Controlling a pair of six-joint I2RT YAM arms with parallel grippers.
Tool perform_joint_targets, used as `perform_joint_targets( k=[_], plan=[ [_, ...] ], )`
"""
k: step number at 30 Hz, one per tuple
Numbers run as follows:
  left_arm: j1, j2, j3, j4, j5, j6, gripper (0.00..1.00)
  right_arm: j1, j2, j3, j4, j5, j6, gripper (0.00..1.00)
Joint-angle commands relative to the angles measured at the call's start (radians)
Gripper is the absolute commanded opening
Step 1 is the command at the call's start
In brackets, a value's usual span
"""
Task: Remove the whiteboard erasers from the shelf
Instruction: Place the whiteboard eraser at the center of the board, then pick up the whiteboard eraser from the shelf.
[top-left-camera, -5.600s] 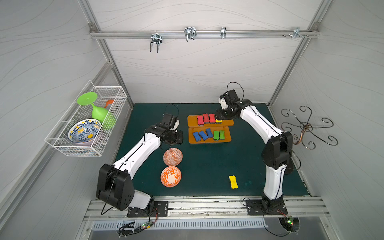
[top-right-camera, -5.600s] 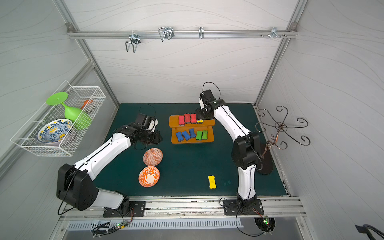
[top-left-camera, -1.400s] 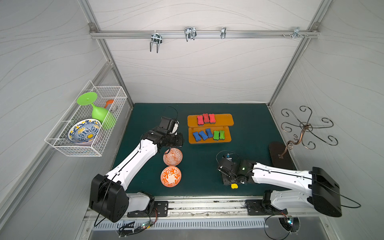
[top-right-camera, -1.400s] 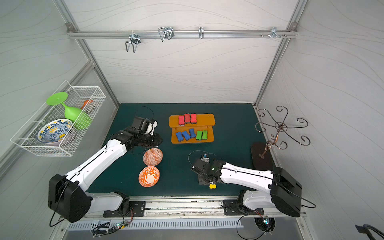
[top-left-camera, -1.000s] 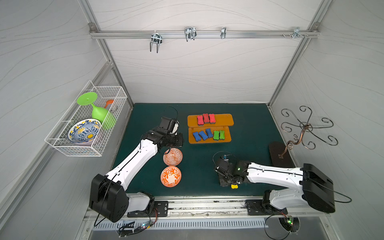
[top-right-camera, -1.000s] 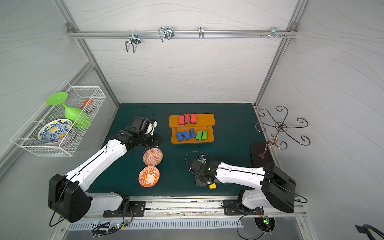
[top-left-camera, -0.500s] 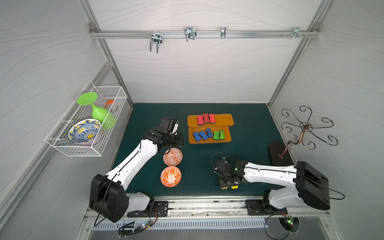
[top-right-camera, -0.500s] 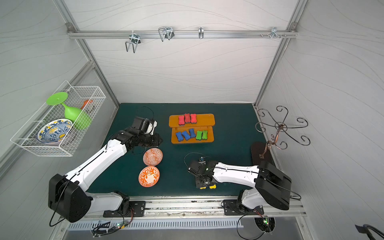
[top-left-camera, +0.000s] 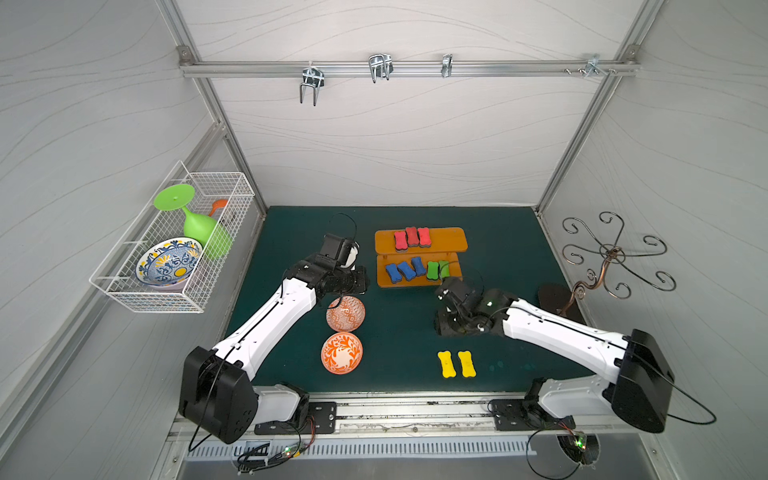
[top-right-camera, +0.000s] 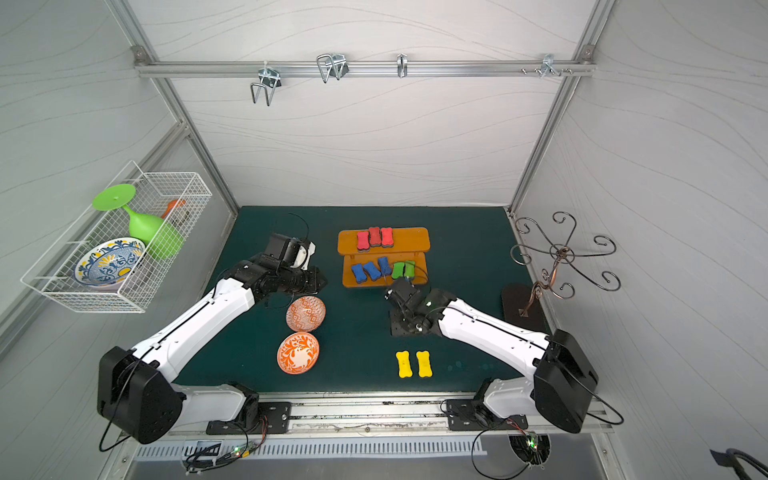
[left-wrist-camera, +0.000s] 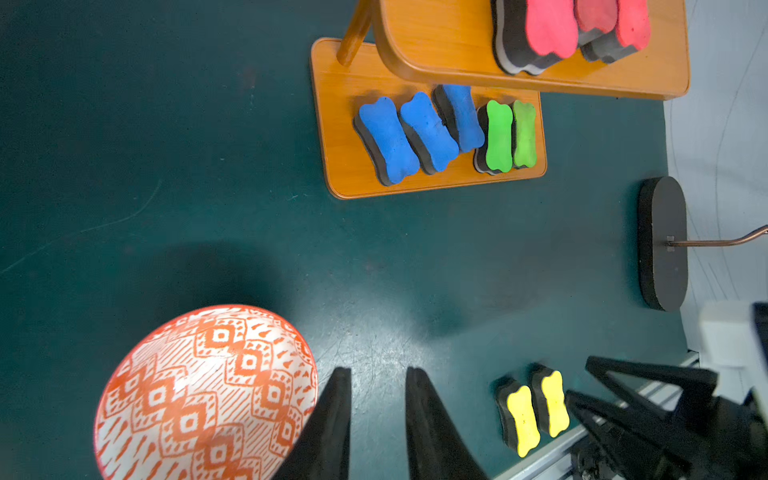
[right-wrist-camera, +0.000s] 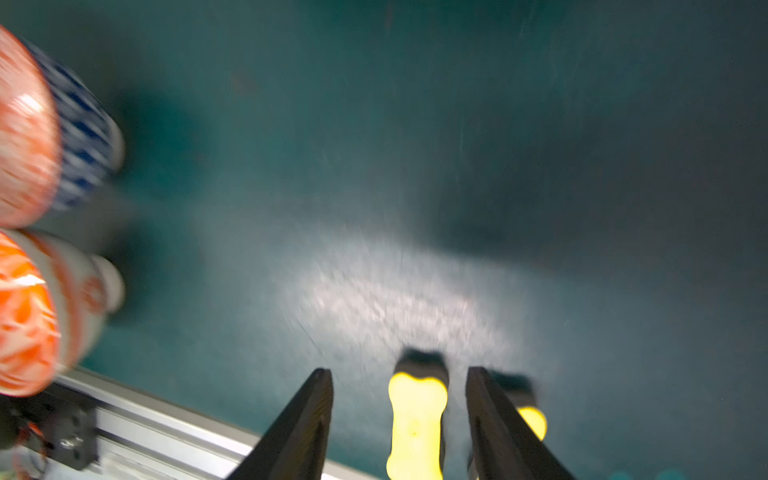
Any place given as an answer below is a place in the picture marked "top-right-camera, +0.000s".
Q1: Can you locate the yellow eraser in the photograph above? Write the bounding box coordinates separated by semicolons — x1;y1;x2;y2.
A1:
395;351;413;379
416;351;433;378

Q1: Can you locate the red eraser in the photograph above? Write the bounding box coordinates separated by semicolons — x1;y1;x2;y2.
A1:
380;227;394;248
356;230;371;252
368;227;382;248

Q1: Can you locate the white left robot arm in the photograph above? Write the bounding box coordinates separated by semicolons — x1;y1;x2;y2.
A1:
97;234;327;445

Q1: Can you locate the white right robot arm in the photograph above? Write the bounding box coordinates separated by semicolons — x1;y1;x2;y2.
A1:
384;278;599;434

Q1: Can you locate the orange patterned bowl far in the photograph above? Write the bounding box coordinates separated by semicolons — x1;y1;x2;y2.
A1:
286;296;327;332

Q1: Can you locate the green eraser right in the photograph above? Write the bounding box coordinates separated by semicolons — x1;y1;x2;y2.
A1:
403;260;416;279

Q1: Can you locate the green eraser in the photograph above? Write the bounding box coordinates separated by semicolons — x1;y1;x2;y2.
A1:
391;261;405;280
403;260;416;279

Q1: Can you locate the green eraser left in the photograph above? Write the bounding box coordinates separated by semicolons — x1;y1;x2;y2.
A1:
391;261;405;280

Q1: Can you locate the blue eraser right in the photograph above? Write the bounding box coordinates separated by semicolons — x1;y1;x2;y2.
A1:
377;257;392;277

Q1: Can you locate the blue eraser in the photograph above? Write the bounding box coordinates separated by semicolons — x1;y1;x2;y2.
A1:
377;257;392;277
363;261;382;282
351;264;368;284

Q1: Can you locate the blue eraser left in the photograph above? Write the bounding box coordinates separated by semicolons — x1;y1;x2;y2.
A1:
351;264;368;284

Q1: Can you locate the blue eraser middle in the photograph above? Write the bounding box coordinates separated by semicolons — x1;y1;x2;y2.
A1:
363;261;382;282

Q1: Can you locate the orange floral bowl near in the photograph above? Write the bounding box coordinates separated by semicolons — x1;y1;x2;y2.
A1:
277;332;320;375

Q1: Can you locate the green plastic goblet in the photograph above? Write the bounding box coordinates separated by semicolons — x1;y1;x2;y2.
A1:
92;184;184;260

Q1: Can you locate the bronze metal hook stand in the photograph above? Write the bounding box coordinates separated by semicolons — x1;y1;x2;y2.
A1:
501;211;622;332

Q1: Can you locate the orange object in basket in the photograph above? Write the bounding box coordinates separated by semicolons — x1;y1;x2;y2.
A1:
161;199;186;219

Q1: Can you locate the blue yellow patterned bowl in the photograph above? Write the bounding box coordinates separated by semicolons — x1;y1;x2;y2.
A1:
73;237;146;288

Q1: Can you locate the metal double hook left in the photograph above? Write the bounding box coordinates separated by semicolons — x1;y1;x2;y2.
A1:
250;66;282;106

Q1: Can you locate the metal double hook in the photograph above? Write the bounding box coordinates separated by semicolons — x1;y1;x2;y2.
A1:
316;53;349;83
250;66;282;106

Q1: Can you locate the metal double hook middle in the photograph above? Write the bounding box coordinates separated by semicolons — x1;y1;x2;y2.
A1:
316;53;349;83

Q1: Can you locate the small metal hook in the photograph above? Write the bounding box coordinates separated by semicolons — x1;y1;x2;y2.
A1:
396;54;408;78

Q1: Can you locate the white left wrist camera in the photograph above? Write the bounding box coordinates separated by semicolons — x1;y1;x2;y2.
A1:
294;241;316;270

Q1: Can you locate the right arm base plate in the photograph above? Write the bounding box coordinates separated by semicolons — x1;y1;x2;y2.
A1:
440;399;529;432

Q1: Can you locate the aluminium front rail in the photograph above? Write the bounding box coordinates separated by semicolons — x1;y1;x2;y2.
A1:
119;392;613;442

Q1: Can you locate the aluminium rail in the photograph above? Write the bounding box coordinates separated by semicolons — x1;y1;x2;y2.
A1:
135;58;597;79
119;392;613;442

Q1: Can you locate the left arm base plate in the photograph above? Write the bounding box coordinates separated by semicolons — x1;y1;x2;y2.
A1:
205;401;292;435

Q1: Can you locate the white wire basket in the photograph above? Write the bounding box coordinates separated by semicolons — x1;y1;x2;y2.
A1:
21;161;212;313

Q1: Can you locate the aluminium top rail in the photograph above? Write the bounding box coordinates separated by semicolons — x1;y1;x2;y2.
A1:
135;58;597;79

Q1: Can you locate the metal bracket hook right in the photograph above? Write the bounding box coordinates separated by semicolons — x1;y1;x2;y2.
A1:
520;54;573;78

